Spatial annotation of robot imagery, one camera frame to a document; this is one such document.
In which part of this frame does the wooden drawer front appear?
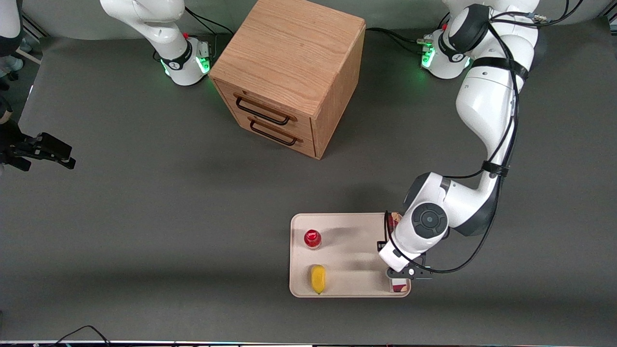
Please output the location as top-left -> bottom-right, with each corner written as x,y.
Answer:
226,107 -> 317,159
214,79 -> 315,141

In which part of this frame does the black metal drawer handle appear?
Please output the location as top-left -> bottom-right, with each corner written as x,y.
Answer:
235,96 -> 291,126
249,120 -> 298,147

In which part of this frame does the black cable at right base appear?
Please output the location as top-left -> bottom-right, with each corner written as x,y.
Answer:
153,6 -> 234,61

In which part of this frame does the black cable at left base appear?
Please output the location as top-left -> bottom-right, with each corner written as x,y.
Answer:
365,17 -> 451,55

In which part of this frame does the black cable at table edge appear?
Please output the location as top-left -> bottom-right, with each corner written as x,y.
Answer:
48,325 -> 112,347

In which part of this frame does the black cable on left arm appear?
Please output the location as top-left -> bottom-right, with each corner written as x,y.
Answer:
384,0 -> 586,275

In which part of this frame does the wooden drawer cabinet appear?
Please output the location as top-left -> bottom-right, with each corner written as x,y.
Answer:
208,0 -> 366,160

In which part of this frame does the black cable at base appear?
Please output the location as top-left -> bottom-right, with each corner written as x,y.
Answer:
365,17 -> 451,55
153,6 -> 234,61

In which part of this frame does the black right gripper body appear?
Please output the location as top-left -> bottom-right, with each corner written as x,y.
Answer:
0,120 -> 42,172

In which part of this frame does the cream plastic tray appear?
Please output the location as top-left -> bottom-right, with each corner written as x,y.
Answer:
289,213 -> 412,298

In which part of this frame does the yellow lemon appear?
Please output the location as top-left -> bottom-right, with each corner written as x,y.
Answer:
310,264 -> 326,295

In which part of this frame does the red cookie box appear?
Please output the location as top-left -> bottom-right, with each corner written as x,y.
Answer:
387,212 -> 410,294

